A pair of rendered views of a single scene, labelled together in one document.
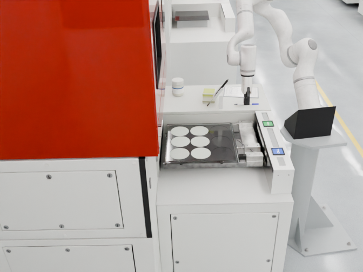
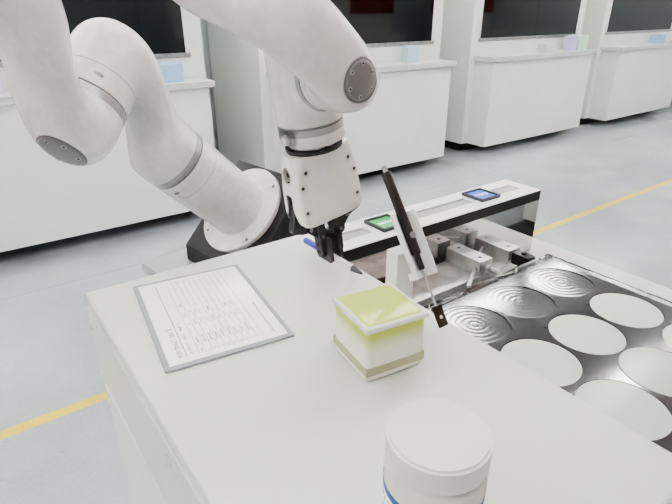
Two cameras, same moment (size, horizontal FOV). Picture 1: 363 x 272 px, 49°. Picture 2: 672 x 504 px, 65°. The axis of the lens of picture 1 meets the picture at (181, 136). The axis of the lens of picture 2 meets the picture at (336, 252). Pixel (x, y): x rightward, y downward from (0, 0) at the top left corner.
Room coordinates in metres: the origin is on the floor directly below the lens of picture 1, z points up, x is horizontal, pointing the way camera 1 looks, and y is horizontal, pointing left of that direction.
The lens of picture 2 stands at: (2.43, 0.18, 1.31)
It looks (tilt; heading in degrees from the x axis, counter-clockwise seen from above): 25 degrees down; 233
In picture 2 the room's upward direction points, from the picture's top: straight up
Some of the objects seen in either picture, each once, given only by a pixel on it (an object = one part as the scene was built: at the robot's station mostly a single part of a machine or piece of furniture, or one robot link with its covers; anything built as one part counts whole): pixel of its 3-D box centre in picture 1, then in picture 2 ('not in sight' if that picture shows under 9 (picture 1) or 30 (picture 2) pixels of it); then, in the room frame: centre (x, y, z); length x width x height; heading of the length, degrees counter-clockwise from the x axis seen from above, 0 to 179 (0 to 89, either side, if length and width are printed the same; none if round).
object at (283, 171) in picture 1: (271, 148); (431, 242); (1.70, -0.46, 0.89); 0.55 x 0.09 x 0.14; 179
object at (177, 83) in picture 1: (177, 87); (433, 482); (2.21, 0.01, 1.01); 0.07 x 0.07 x 0.10
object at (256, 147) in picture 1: (251, 147); (468, 258); (1.71, -0.36, 0.89); 0.08 x 0.03 x 0.03; 89
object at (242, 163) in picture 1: (212, 164); not in sight; (1.65, -0.15, 0.84); 0.50 x 0.02 x 0.03; 89
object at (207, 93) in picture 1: (209, 96); (378, 330); (2.10, -0.17, 1.00); 0.07 x 0.07 x 0.07; 80
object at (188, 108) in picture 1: (213, 107); (319, 411); (2.16, -0.20, 0.89); 0.62 x 0.35 x 0.14; 89
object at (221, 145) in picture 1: (200, 141); (586, 334); (1.77, -0.10, 0.90); 0.34 x 0.34 x 0.01; 89
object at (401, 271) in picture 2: (217, 97); (409, 267); (2.02, -0.21, 1.03); 0.06 x 0.04 x 0.13; 89
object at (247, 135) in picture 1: (249, 143); (437, 284); (1.79, -0.36, 0.87); 0.36 x 0.08 x 0.03; 179
